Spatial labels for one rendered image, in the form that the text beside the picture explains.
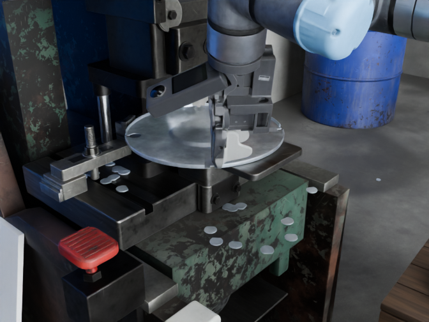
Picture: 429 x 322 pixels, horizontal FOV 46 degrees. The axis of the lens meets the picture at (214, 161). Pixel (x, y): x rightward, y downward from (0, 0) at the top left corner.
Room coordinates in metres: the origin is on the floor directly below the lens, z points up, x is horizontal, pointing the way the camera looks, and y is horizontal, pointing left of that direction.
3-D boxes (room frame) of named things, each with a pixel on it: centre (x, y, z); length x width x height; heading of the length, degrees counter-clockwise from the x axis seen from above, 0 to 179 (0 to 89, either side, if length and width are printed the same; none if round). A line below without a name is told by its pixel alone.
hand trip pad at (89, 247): (0.54, 0.16, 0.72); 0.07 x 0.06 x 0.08; 48
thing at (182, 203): (0.94, 0.11, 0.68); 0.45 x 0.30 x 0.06; 138
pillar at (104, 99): (0.92, 0.21, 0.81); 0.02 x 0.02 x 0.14
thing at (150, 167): (0.94, 0.12, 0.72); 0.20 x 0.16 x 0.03; 138
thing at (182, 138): (0.85, 0.02, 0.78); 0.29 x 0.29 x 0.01
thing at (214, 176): (0.82, -0.02, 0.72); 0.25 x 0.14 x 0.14; 48
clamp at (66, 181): (0.81, 0.23, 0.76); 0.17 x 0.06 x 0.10; 138
